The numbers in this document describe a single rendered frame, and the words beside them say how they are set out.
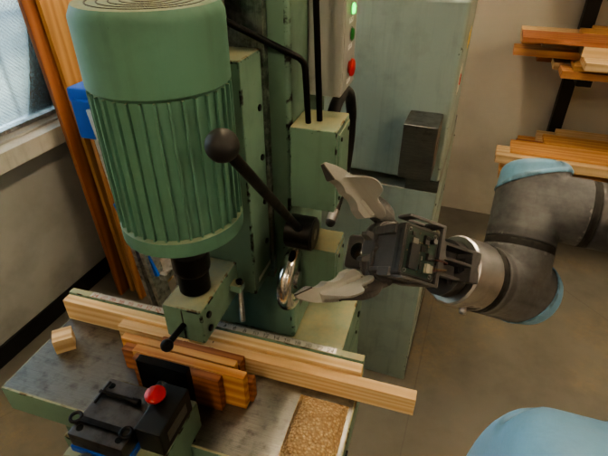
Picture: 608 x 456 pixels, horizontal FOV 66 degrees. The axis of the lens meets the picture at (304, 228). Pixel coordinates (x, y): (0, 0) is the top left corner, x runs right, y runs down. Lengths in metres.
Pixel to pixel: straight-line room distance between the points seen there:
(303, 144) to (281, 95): 0.08
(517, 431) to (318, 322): 0.95
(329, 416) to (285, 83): 0.53
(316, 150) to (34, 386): 0.64
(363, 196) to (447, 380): 1.61
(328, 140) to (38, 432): 1.67
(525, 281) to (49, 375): 0.80
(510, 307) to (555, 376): 1.63
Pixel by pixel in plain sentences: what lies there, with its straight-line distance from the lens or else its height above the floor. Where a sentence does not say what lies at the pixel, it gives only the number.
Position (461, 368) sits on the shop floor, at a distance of 2.16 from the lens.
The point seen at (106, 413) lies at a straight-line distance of 0.77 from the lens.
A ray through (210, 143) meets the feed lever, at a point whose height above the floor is 1.40.
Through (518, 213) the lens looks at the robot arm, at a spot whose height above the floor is 1.26.
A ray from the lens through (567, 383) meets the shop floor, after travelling 2.28.
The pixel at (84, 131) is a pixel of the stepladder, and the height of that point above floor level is 1.03.
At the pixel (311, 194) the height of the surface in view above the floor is 1.18.
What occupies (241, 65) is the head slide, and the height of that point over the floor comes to 1.41.
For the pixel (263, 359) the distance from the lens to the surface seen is 0.86.
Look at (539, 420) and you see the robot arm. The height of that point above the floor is 1.45.
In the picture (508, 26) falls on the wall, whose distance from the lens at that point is 2.80.
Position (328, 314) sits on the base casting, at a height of 0.80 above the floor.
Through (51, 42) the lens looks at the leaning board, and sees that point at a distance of 2.08.
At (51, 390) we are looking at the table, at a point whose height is 0.90.
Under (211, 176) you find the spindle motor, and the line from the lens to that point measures 0.62.
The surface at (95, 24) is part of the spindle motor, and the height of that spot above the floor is 1.49.
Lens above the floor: 1.59
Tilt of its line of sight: 34 degrees down
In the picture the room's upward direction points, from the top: straight up
